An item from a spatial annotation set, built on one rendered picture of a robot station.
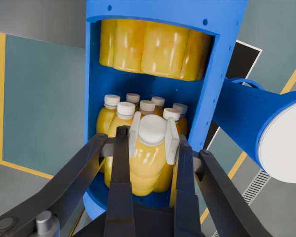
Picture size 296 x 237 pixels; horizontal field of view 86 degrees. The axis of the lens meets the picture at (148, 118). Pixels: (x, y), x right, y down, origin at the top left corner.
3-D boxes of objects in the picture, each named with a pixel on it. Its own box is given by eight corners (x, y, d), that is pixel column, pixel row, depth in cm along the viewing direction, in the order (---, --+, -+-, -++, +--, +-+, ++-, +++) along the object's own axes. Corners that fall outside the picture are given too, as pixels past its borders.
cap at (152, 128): (157, 121, 25) (159, 114, 24) (168, 141, 23) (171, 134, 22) (134, 127, 24) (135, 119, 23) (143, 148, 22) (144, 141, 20)
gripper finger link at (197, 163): (180, 156, 14) (213, 161, 14) (175, 132, 19) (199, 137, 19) (176, 169, 15) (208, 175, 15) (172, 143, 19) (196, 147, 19)
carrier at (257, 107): (224, 108, 133) (231, 73, 123) (336, 184, 51) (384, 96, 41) (190, 107, 134) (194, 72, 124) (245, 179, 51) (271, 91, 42)
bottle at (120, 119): (136, 179, 43) (147, 115, 36) (117, 194, 37) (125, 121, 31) (118, 167, 46) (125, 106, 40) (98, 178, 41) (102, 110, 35)
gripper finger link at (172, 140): (172, 138, 15) (180, 140, 15) (168, 116, 22) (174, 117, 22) (166, 164, 17) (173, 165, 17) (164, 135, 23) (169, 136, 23)
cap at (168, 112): (165, 122, 35) (167, 114, 34) (160, 115, 38) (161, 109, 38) (181, 123, 36) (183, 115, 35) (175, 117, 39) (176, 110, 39)
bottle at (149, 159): (149, 162, 40) (162, 112, 26) (160, 189, 36) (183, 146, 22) (122, 170, 38) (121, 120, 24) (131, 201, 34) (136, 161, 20)
